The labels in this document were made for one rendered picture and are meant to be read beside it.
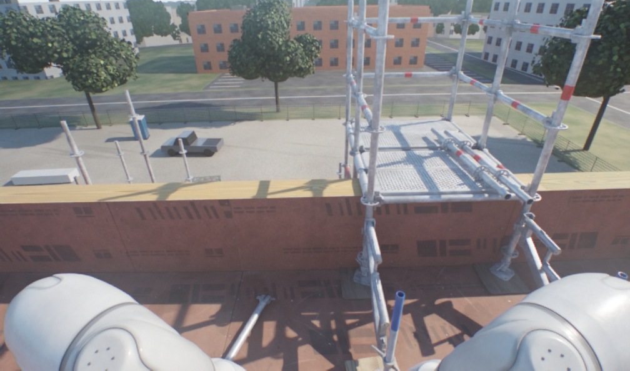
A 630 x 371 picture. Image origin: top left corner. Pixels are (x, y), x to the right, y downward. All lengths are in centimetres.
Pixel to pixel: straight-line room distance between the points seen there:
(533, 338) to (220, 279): 242
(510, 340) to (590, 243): 291
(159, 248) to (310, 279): 120
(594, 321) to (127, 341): 55
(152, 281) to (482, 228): 259
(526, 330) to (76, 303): 56
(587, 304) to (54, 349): 67
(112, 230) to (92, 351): 237
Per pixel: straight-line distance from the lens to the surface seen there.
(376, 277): 204
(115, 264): 304
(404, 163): 255
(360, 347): 224
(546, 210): 284
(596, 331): 53
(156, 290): 279
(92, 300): 54
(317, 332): 228
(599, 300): 56
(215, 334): 238
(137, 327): 45
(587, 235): 324
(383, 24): 173
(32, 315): 58
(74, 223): 292
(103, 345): 45
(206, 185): 249
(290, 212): 226
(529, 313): 51
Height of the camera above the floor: 190
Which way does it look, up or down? 29 degrees down
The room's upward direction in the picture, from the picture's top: 1 degrees counter-clockwise
